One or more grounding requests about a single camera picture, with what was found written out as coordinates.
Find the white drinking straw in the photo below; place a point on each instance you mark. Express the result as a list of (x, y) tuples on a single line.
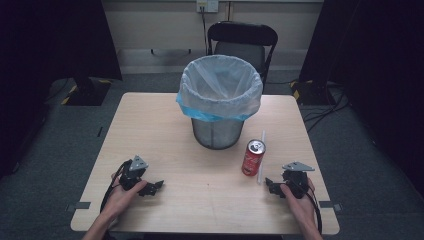
[(260, 176)]

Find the red soda can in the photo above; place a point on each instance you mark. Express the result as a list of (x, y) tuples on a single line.
[(253, 160)]

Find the black folding chair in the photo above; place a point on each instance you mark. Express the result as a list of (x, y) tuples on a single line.
[(243, 35)]

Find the black stand base striped tape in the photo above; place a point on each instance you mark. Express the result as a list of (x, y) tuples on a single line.
[(88, 91), (311, 93)]

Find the small black tape strip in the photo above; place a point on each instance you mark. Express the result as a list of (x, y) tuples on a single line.
[(100, 131)]

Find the person's left hand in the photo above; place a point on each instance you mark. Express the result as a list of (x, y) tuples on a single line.
[(123, 196)]

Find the metal mesh waste bin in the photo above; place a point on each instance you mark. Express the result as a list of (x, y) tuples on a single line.
[(217, 135)]

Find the blue plastic bin bag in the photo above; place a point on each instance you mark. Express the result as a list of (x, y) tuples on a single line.
[(196, 114)]

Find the black curtain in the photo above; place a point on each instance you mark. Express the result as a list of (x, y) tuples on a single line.
[(376, 66)]

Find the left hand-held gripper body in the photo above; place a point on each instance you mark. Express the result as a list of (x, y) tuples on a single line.
[(132, 175)]

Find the person's right hand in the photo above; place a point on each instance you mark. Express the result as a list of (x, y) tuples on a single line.
[(300, 206)]

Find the white wall socket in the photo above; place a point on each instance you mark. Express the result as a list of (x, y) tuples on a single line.
[(207, 5)]

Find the grey tape strip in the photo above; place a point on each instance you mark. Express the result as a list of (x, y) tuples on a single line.
[(330, 205), (79, 206)]

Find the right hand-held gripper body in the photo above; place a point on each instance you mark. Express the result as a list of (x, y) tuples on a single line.
[(297, 181)]

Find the white plastic bin bag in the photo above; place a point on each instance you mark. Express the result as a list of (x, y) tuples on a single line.
[(220, 86)]

